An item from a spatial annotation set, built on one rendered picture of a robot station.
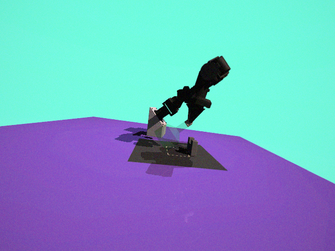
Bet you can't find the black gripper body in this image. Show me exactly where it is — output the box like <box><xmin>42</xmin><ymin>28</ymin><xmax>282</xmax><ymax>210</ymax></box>
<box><xmin>184</xmin><ymin>83</ymin><xmax>211</xmax><ymax>108</ymax></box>

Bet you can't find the green glass bottle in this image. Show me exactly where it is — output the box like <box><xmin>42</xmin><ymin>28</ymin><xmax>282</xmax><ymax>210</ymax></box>
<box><xmin>155</xmin><ymin>119</ymin><xmax>193</xmax><ymax>151</ymax></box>

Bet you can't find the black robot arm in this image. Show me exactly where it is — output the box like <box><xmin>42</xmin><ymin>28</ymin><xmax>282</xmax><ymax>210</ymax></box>
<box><xmin>154</xmin><ymin>56</ymin><xmax>231</xmax><ymax>120</ymax></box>

